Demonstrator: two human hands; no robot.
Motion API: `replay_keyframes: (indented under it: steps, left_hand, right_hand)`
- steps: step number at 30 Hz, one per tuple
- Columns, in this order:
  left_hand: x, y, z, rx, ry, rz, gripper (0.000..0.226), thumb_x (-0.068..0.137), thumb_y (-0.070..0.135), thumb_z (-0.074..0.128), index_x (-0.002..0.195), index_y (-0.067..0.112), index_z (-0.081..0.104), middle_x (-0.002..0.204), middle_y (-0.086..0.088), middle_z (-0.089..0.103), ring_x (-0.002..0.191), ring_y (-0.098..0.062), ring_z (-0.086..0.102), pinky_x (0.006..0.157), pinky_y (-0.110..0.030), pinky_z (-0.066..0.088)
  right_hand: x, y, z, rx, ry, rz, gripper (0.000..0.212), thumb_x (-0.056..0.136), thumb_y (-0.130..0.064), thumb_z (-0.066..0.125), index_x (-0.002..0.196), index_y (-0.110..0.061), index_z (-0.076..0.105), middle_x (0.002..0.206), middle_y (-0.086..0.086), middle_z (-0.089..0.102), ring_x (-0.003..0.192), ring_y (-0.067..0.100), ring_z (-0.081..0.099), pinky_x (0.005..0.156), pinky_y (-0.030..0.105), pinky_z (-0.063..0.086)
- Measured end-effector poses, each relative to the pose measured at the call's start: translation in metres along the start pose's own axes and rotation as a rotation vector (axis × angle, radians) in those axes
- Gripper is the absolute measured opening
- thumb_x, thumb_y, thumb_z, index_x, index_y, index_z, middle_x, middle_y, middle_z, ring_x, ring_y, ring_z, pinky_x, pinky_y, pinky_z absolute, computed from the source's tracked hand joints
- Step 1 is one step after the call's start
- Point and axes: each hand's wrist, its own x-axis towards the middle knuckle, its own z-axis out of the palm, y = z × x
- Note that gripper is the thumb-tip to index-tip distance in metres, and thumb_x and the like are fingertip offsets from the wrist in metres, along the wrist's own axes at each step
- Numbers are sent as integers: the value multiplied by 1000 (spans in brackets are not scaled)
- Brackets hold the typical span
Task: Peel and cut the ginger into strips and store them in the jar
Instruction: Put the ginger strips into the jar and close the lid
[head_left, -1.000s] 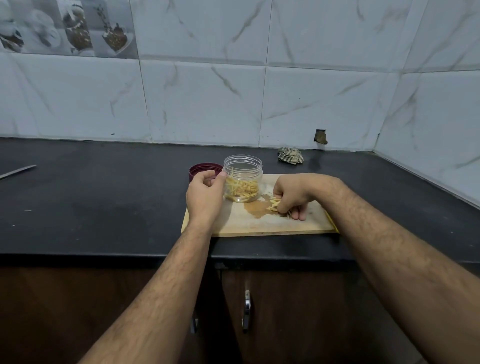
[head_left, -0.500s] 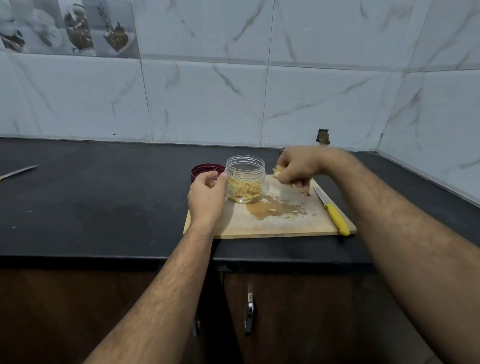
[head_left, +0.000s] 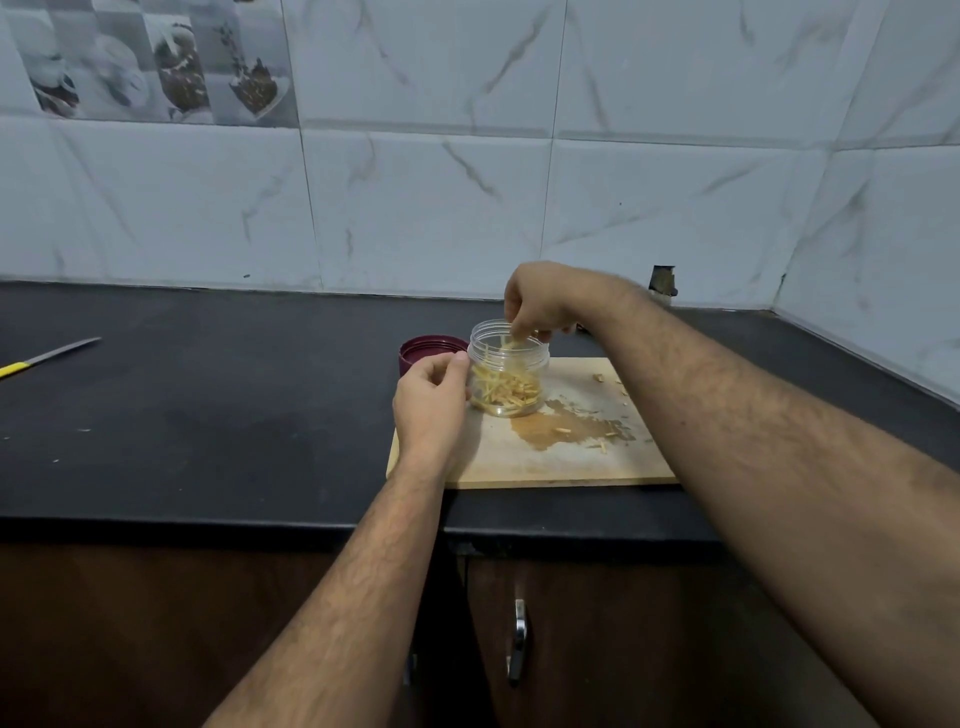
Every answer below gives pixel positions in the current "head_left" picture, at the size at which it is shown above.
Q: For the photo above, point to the person's right hand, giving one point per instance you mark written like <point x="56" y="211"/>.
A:
<point x="548" y="297"/>

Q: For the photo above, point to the person's left hand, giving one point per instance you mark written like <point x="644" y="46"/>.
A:
<point x="432" y="408"/>

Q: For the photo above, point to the clear jar maroon lid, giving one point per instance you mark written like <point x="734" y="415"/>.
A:
<point x="507" y="375"/>

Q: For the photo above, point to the wooden cutting board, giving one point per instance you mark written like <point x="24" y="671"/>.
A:
<point x="585" y="443"/>

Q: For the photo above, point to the person's right forearm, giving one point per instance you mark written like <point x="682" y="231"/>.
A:
<point x="780" y="465"/>

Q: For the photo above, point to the person's left forearm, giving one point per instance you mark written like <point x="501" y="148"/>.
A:
<point x="338" y="615"/>

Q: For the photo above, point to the black countertop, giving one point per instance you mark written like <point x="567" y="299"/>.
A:
<point x="180" y="435"/>

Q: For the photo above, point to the brown wooden cabinet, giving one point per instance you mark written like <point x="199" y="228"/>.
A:
<point x="150" y="645"/>

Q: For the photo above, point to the flat grey object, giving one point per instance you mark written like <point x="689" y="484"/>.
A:
<point x="45" y="357"/>

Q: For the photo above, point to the decorative picture tiles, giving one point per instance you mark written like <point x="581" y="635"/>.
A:
<point x="150" y="60"/>

